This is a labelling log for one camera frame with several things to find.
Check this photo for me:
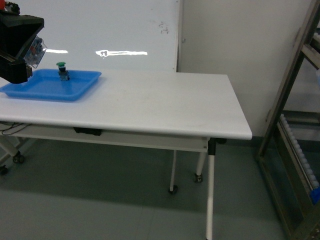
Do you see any metal rack frame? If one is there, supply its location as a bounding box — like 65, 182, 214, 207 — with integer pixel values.
257, 0, 320, 240

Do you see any blue plastic tray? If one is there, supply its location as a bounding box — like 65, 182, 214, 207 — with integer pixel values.
0, 69, 102, 102

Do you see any white folding table frame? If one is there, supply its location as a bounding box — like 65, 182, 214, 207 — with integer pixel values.
0, 121, 227, 240

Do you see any red mushroom push button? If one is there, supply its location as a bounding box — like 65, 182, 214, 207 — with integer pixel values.
23, 36, 47, 69

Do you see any white whiteboard panel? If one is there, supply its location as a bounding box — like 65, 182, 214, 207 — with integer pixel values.
17, 0, 182, 72

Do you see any green mushroom push button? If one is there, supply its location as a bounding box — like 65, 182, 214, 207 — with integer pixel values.
56, 61, 70, 81

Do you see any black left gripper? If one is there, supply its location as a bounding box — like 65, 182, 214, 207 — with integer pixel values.
0, 10, 45, 84

